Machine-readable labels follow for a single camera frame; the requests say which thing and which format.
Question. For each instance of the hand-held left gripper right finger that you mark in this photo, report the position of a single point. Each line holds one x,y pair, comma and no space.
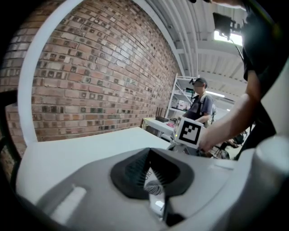
178,178

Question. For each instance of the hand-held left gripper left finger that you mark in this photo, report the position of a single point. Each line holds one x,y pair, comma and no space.
126,178

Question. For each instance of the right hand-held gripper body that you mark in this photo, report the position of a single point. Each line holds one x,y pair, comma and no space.
188,133

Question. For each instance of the black framed leaf picture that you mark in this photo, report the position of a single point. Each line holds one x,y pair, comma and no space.
153,187

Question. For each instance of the person's right forearm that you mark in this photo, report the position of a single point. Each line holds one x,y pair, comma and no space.
225,126

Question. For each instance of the pink cloth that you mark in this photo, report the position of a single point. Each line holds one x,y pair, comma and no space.
170,124

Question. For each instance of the black router with antennas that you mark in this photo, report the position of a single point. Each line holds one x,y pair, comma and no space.
162,119

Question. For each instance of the white side table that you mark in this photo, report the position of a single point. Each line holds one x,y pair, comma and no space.
158,126

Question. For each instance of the white metal shelf rack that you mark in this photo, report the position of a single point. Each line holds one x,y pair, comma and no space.
175,94

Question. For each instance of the long ceiling light strip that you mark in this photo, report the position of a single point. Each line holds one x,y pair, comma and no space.
215,93

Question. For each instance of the bright ceiling light panel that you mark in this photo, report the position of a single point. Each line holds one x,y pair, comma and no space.
234,41

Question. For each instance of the person's black shirt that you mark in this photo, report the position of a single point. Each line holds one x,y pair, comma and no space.
259,45

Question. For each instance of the black chest-mounted monitor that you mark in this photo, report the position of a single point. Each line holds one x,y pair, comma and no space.
222,22

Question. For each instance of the white pipe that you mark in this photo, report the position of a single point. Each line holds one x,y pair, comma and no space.
24,90

